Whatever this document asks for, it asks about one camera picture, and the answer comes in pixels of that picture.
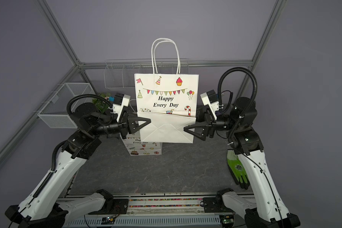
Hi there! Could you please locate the white wire wall shelf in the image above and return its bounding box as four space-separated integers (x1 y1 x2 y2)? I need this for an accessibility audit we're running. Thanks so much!
104 58 191 89

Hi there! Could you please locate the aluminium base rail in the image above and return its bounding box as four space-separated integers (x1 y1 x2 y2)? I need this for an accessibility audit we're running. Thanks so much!
64 192 247 228

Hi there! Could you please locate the green black work glove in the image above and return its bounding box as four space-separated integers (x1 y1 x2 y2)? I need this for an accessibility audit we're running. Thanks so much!
227 150 250 190

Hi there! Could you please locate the small white party paper bag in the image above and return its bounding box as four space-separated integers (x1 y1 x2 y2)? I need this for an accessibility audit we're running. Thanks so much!
122 132 162 156

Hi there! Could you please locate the large white party paper bag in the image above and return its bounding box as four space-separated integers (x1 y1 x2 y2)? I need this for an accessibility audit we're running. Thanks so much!
134 38 199 143

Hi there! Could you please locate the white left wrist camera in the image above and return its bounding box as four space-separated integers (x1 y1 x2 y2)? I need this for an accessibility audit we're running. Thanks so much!
108 93 131 122

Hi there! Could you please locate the potted plant with pink flower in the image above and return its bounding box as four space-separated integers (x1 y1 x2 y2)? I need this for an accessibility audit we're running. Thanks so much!
92 93 111 114

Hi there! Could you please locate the white wire side basket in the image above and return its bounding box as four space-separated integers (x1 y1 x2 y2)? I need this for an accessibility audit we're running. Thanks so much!
38 83 95 129

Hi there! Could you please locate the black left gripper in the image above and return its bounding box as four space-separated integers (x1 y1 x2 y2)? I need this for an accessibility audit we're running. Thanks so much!
91 110 151 140

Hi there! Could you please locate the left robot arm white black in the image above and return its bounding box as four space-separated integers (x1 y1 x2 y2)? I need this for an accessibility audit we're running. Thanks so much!
5 94 151 228

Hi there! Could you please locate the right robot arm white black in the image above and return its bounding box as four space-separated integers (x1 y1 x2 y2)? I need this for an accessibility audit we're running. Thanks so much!
183 67 301 228

